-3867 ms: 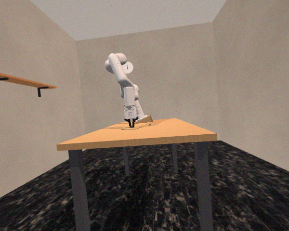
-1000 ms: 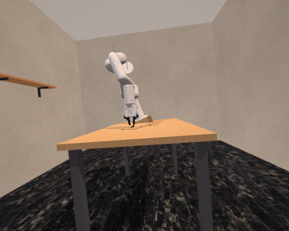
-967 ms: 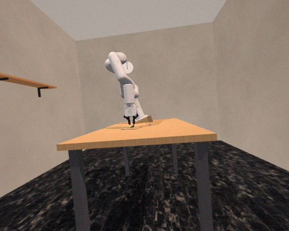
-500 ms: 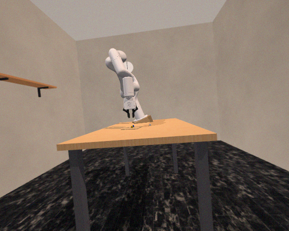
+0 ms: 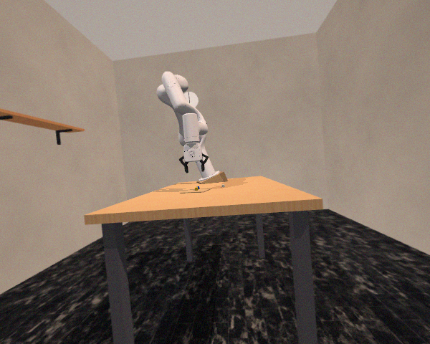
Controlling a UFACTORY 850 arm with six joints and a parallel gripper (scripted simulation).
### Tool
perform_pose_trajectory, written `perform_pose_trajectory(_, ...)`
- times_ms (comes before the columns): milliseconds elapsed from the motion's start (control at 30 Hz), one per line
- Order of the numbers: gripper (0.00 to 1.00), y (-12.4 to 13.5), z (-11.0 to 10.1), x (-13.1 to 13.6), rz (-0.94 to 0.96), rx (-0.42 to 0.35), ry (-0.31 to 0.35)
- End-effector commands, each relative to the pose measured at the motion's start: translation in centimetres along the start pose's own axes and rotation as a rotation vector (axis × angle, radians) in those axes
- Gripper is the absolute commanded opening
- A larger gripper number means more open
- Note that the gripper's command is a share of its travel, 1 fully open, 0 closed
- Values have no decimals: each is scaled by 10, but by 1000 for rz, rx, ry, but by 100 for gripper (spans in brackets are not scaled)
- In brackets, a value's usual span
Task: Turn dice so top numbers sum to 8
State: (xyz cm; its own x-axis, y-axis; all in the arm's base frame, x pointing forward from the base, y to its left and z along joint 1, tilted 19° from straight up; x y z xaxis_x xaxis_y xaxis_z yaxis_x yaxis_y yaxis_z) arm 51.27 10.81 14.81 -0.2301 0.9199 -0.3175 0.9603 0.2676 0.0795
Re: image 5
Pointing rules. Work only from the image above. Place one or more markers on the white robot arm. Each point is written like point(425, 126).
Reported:
point(192, 126)

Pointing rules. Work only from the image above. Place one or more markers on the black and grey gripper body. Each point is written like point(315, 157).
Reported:
point(192, 152)

